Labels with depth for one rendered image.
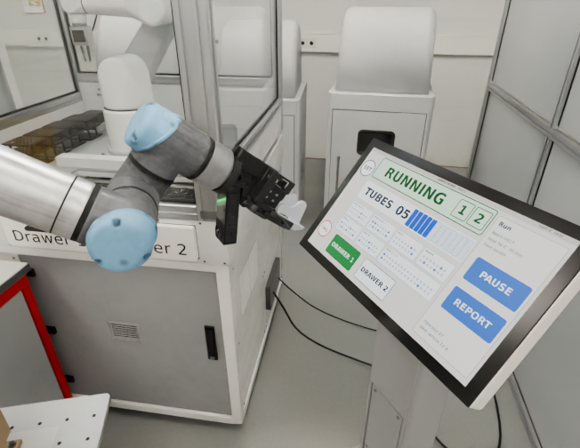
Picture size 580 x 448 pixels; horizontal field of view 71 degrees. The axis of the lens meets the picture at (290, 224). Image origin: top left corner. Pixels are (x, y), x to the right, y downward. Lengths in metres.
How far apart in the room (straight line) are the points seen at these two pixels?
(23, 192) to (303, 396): 1.55
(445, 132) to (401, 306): 3.63
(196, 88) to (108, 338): 0.97
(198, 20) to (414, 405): 0.98
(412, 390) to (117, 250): 0.72
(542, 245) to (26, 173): 0.69
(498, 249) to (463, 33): 3.53
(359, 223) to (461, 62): 3.40
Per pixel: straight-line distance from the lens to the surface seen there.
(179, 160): 0.62
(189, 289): 1.33
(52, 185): 0.53
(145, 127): 0.60
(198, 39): 1.01
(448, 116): 4.29
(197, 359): 1.54
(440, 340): 0.73
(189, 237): 1.18
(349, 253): 0.89
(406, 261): 0.80
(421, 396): 1.03
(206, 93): 1.04
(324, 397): 1.89
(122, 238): 0.51
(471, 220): 0.78
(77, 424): 0.98
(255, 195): 0.69
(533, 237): 0.73
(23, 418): 1.04
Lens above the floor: 1.49
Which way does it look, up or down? 29 degrees down
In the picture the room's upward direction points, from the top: straight up
